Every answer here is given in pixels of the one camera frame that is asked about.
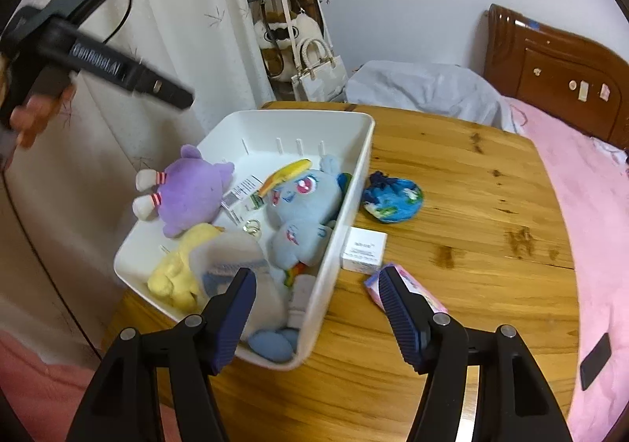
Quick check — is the blue pony plush toy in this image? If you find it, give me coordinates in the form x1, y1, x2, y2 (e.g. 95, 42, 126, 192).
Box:
258, 154, 353, 288

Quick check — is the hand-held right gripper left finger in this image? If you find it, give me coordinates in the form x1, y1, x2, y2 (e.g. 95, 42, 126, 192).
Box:
66, 268, 257, 442

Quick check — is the pink blanket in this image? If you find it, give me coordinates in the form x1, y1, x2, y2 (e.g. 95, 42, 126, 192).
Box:
501, 95, 629, 442

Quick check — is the blue floral pouch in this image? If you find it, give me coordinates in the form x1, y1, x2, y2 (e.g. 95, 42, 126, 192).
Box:
362, 171, 424, 224

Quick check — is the person's left hand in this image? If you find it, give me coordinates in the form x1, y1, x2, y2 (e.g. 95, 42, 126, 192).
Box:
10, 84, 77, 150

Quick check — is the white handbag with braided handles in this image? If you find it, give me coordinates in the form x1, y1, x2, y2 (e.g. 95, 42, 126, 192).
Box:
291, 38, 349, 103

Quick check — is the small white box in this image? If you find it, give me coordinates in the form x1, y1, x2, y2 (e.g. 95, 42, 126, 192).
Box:
340, 227, 389, 275

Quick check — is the yellow plush toy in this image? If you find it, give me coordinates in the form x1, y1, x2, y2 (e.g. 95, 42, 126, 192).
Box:
147, 223, 227, 315

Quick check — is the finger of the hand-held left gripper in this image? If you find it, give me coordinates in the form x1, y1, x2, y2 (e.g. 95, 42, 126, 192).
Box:
129, 61, 195, 109

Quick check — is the black cable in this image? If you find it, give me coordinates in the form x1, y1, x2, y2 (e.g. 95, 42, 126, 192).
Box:
101, 0, 133, 42

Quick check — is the grey cloth bundle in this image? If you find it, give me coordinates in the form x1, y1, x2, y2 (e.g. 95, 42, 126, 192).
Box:
342, 60, 524, 136

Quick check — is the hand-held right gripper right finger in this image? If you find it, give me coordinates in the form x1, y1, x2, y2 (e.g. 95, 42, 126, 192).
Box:
377, 266, 573, 442

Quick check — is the white curtain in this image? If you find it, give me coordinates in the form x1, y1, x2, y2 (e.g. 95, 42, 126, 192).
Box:
0, 0, 276, 359

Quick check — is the purple plush toy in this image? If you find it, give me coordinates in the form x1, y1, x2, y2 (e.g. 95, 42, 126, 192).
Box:
132, 144, 235, 239

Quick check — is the pink tissue packet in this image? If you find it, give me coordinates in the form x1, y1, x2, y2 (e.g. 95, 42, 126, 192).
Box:
364, 264, 449, 315

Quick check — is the fluffy white and brown bag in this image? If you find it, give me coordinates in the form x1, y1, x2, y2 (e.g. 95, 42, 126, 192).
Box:
253, 0, 325, 82

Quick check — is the white cloth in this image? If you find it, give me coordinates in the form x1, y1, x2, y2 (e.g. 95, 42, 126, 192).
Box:
590, 135, 629, 168

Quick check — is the white plush toy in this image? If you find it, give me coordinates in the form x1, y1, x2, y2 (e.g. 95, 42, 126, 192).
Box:
189, 231, 300, 364

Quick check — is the brown wooden headboard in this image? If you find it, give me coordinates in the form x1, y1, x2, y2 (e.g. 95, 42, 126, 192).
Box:
484, 4, 629, 153

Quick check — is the person's pink clothing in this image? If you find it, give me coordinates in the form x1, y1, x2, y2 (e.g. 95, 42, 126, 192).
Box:
0, 326, 182, 442

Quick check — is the black phone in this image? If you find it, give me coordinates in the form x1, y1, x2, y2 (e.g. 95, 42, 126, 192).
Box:
580, 331, 612, 391

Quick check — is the green and white box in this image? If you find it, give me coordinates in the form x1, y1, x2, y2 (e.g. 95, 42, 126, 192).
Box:
221, 175, 266, 222

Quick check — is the white plastic tray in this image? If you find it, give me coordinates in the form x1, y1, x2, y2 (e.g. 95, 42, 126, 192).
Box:
113, 109, 377, 371

